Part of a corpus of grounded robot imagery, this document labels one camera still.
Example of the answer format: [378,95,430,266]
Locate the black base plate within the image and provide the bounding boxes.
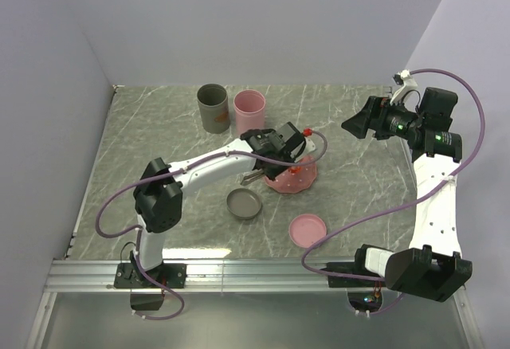
[326,261,383,288]
[113,262,187,289]

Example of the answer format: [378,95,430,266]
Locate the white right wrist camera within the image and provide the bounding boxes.
[390,69,418,105]

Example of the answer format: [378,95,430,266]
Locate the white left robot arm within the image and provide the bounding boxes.
[131,122,316,287]

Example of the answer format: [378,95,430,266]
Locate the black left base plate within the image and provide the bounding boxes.
[113,262,187,289]

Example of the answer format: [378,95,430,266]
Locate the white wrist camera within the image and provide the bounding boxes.
[390,69,418,105]
[296,127,316,161]

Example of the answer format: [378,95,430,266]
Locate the pink dotted plate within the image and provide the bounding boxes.
[264,155,317,194]

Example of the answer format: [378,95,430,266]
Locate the pink lunch box cup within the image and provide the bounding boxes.
[233,89,266,135]

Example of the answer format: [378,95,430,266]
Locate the grey round lid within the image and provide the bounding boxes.
[226,188,262,220]

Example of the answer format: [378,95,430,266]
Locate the metal tongs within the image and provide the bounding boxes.
[240,170,265,186]

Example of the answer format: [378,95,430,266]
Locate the aluminium mounting rail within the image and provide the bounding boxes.
[43,257,399,295]

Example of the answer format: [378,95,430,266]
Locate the pink round lid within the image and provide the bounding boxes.
[288,214,327,249]

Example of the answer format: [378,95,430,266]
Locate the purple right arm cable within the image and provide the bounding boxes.
[300,68,488,317]

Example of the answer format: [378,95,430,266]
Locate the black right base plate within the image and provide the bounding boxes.
[326,261,383,288]

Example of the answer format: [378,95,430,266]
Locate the red shrimp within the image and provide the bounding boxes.
[288,167,301,175]

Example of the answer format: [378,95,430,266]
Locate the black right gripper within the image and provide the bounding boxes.
[341,95,424,140]

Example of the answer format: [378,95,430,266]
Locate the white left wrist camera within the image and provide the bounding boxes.
[296,127,316,161]

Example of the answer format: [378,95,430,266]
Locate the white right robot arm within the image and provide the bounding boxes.
[342,88,473,302]

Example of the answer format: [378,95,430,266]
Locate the grey lunch box cup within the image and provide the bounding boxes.
[197,84,230,134]

